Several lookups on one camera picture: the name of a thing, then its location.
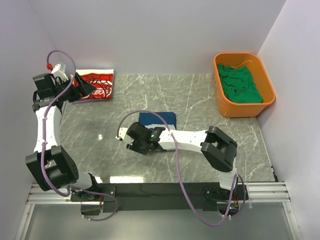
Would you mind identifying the orange plastic bin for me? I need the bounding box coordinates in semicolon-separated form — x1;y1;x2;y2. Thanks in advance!
211;52;276;118

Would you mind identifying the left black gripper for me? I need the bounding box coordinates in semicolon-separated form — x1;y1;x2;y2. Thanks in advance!
54;72;97;103

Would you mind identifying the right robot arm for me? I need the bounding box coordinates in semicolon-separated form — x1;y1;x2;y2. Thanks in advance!
119;122;238;200

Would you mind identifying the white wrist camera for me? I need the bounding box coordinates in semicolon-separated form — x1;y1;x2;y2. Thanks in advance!
46;62;69;85
115;127;130;143

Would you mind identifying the folded red coca-cola t-shirt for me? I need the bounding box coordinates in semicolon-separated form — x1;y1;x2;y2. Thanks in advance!
79;72;114;101

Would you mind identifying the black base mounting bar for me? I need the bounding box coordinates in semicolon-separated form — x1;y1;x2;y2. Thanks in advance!
69;182;250;214

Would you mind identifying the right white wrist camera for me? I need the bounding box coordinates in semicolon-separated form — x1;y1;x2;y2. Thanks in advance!
115;127;130;143

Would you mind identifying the aluminium extrusion rail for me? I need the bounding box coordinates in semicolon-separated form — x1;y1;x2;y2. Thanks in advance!
13;74;304;240

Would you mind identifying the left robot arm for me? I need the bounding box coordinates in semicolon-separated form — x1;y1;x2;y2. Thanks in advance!
25;73;100;201

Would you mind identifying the green t-shirt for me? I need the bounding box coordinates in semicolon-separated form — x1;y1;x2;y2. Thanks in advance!
217;63;263;104

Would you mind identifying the dark blue t-shirt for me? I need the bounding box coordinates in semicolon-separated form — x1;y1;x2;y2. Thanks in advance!
138;111;178;131

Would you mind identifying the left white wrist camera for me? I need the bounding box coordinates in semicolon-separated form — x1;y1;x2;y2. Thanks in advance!
46;62;69;85

